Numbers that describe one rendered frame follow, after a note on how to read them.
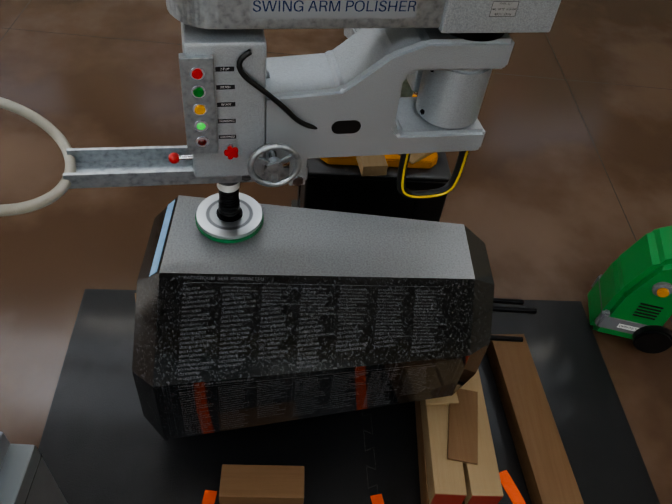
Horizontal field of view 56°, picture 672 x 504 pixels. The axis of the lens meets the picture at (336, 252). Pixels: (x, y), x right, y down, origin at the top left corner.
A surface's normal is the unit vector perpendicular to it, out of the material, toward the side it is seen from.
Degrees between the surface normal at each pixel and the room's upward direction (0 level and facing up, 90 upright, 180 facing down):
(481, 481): 0
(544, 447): 0
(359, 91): 90
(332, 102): 90
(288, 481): 0
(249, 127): 90
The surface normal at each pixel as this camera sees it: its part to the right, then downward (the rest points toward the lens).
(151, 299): -0.65, -0.02
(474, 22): 0.19, 0.73
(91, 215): 0.09, -0.68
